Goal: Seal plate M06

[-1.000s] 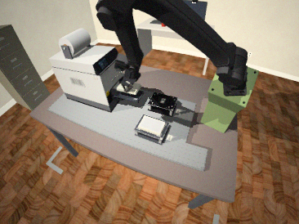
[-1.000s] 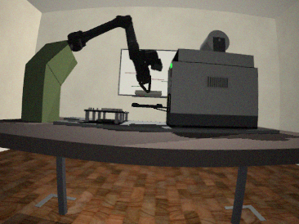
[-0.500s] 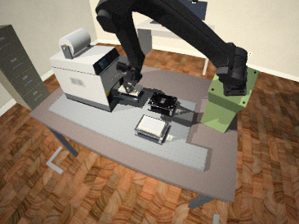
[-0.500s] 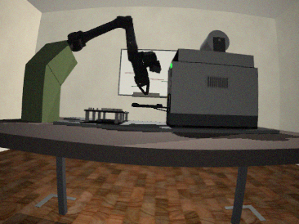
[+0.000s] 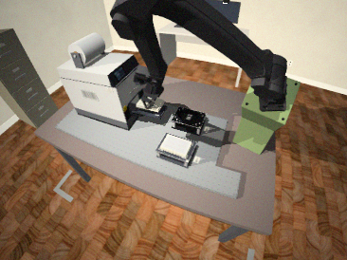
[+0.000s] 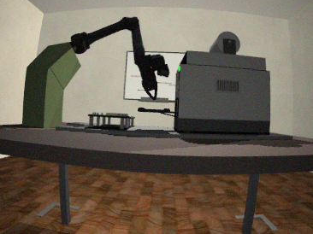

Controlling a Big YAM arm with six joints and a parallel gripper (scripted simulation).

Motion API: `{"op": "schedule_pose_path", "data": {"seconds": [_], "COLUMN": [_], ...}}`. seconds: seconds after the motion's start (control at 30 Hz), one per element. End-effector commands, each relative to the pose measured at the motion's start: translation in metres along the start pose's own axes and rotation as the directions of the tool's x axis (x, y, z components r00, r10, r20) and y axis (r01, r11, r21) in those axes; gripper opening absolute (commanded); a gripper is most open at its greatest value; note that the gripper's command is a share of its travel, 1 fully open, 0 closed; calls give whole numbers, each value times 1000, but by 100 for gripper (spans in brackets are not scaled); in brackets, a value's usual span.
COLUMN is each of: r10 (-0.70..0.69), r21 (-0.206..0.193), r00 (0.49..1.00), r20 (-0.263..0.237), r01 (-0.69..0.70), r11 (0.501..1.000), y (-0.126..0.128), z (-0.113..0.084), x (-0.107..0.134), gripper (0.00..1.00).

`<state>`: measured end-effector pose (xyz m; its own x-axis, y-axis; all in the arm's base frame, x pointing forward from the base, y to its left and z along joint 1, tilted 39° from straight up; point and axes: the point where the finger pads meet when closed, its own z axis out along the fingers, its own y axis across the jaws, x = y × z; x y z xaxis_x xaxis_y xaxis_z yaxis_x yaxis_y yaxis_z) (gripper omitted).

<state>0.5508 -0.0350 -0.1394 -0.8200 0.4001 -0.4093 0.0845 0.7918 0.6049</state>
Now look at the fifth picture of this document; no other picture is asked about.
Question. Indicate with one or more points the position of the white multi-well plate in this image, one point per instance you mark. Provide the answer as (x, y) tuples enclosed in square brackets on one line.
[(177, 146)]

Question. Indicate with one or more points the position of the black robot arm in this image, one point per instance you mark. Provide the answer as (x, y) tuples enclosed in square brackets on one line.
[(207, 23)]

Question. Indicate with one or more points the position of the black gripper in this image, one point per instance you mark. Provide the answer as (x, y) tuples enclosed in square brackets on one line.
[(156, 92)]

